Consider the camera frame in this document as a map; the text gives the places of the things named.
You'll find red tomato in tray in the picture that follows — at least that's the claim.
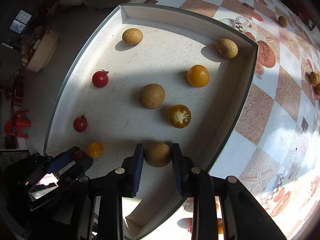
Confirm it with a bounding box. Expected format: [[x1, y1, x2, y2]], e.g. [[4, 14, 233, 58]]
[[92, 70, 109, 88]]

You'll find white shallow cardboard tray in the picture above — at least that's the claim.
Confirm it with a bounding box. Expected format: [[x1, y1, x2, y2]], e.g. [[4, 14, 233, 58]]
[[43, 3, 259, 240]]

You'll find red plastic stool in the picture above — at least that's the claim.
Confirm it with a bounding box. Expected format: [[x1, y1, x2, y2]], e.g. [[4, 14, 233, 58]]
[[4, 109, 32, 139]]

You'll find brown longan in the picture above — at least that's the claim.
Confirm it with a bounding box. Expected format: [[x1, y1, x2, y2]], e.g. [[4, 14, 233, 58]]
[[278, 16, 289, 28], [144, 143, 171, 167]]

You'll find yellow tomato in tray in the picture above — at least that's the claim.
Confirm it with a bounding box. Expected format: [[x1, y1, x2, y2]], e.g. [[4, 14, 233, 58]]
[[187, 65, 209, 88]]

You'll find longan tray centre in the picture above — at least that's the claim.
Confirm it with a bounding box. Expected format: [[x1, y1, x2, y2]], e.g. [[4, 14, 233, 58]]
[[139, 83, 165, 109]]

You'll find orange tomato stem up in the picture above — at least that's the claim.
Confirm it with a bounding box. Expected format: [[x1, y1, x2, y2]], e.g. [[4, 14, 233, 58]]
[[167, 105, 191, 129]]

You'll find longan in tray left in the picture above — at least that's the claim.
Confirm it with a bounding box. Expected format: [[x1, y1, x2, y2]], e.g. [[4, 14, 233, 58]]
[[122, 28, 143, 46]]

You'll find red tomato near gripper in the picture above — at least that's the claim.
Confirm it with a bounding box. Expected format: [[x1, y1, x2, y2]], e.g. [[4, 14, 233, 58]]
[[73, 151, 87, 163]]

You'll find small yellow tray tomato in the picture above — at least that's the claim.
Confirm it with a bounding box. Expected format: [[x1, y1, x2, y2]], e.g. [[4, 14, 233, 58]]
[[87, 141, 104, 159]]

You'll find longan in tray corner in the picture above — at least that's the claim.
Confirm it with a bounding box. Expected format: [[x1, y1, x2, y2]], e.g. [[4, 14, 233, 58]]
[[216, 38, 238, 59]]

